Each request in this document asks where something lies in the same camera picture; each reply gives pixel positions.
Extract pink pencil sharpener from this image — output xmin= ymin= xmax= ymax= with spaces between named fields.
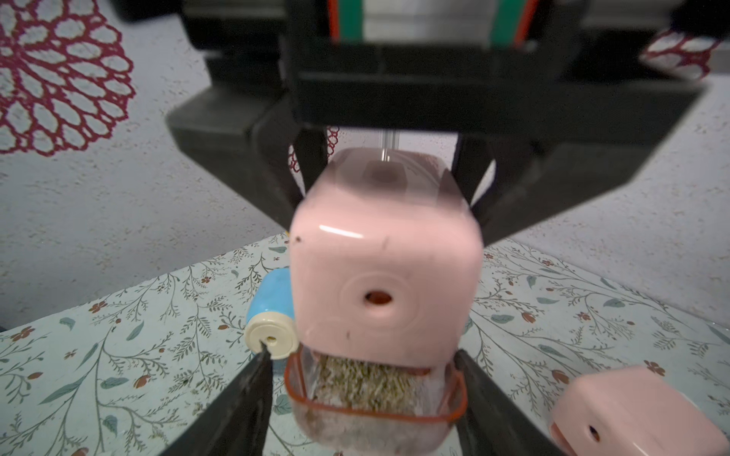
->
xmin=289 ymin=148 xmax=484 ymax=369
xmin=549 ymin=367 xmax=729 ymax=455

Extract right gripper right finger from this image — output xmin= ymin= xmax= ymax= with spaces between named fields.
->
xmin=454 ymin=350 xmax=564 ymax=456

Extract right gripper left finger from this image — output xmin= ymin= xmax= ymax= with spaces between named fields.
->
xmin=162 ymin=351 xmax=274 ymax=456

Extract blue pencil sharpener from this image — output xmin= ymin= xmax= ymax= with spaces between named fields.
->
xmin=244 ymin=268 xmax=300 ymax=361

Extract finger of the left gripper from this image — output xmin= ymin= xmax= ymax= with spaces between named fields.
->
xmin=165 ymin=87 xmax=328 ymax=229

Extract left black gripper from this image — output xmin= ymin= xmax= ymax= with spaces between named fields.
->
xmin=113 ymin=1 xmax=729 ymax=246

